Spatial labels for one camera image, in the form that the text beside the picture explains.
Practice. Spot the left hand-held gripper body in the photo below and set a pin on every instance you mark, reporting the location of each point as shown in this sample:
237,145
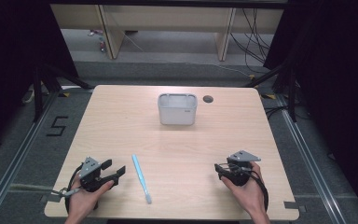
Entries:
89,174

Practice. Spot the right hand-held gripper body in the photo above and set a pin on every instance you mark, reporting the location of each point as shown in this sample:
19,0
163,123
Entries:
238,172

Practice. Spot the light blue toothbrush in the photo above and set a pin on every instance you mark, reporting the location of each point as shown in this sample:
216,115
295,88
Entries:
140,177

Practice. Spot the white plastic container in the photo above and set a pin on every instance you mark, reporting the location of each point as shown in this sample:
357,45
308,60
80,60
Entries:
177,113

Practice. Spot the person's right hand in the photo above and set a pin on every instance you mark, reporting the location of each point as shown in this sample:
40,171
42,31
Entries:
251,196

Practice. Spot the person's left hand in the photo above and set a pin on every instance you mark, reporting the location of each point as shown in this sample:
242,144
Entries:
82,202

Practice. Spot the grey tape patch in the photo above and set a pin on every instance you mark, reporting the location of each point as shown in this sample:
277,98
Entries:
292,205

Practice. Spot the black metal stand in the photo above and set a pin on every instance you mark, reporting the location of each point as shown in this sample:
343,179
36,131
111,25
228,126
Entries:
292,93
38,93

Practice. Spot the small colourful floor clutter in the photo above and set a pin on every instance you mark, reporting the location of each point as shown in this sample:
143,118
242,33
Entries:
101,43

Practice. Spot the black curtain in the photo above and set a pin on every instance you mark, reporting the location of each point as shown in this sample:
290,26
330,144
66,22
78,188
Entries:
12,56
338,77

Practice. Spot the light wooden desk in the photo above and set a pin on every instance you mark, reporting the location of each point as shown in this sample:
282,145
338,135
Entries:
167,18

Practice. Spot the aluminium floor rail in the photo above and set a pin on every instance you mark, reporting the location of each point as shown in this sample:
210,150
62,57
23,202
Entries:
15,155
310,155

